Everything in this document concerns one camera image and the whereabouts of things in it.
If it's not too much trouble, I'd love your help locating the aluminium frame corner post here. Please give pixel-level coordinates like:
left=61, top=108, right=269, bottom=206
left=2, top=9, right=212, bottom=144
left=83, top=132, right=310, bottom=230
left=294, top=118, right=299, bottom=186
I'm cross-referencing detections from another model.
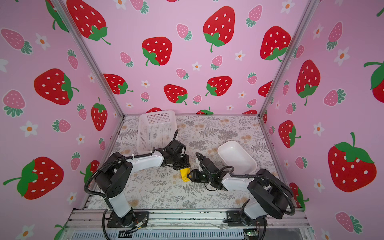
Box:
left=52, top=0, right=125, bottom=119
left=259, top=0, right=320, bottom=119

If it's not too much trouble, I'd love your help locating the white rectangular plastic tray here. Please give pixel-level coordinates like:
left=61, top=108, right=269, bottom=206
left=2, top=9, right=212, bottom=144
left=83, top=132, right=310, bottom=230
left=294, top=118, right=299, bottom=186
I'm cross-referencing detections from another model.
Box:
left=218, top=141, right=257, bottom=175

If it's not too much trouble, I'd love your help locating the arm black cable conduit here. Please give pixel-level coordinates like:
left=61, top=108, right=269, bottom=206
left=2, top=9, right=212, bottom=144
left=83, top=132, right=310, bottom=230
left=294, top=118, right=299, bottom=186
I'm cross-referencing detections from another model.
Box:
left=194, top=151, right=296, bottom=216
left=83, top=128, right=180, bottom=199

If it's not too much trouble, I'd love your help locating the aluminium frame corner post right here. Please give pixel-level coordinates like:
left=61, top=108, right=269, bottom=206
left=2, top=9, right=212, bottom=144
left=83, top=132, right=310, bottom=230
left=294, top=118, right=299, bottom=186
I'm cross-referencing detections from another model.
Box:
left=259, top=0, right=320, bottom=119

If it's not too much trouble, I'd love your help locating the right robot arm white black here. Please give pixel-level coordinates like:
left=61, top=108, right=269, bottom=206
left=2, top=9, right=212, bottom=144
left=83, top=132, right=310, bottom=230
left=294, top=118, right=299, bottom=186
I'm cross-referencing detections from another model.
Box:
left=187, top=158, right=296, bottom=220

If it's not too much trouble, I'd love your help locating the aluminium frame corner post left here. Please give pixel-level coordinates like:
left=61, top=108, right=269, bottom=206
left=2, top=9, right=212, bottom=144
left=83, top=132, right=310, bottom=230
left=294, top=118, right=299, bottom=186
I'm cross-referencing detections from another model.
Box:
left=52, top=0, right=125, bottom=119

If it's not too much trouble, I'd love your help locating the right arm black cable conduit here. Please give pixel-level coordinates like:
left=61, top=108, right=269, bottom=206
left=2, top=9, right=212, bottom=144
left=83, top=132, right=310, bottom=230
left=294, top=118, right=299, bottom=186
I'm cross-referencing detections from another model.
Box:
left=194, top=151, right=296, bottom=216

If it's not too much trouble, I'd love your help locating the white perforated plastic basket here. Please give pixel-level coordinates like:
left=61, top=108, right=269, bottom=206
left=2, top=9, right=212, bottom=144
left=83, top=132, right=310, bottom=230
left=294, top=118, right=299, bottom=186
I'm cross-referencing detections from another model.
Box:
left=137, top=111, right=177, bottom=154

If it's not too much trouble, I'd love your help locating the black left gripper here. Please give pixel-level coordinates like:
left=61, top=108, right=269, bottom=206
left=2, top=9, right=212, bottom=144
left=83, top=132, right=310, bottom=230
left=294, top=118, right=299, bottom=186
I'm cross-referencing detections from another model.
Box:
left=172, top=153, right=193, bottom=169

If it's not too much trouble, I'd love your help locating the yellow paper napkin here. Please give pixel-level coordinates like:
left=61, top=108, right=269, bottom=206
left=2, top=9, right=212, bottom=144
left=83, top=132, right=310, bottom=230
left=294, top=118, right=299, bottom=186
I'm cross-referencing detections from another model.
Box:
left=180, top=168, right=191, bottom=182

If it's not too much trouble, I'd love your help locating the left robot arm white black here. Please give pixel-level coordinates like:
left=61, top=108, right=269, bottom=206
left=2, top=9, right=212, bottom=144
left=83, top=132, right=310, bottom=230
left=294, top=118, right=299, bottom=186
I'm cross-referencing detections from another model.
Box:
left=94, top=140, right=191, bottom=219

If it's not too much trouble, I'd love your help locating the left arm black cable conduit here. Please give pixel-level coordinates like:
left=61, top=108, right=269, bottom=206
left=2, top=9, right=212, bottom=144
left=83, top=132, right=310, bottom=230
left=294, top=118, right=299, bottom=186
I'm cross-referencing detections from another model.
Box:
left=83, top=128, right=180, bottom=199

